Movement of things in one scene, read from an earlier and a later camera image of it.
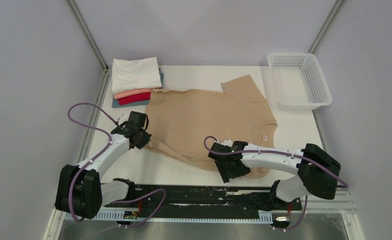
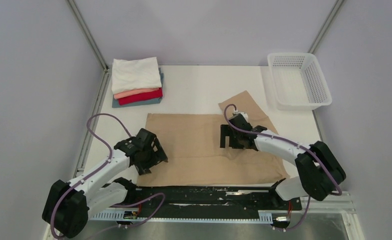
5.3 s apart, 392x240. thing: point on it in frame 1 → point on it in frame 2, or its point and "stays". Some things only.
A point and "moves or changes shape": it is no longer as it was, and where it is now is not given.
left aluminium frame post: (79, 20) stays
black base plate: (193, 198) stays
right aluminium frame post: (327, 25) stays
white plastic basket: (298, 82) stays
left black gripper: (145, 140) → (158, 156)
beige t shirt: (182, 123) moves or changes shape
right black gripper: (227, 175) → (227, 131)
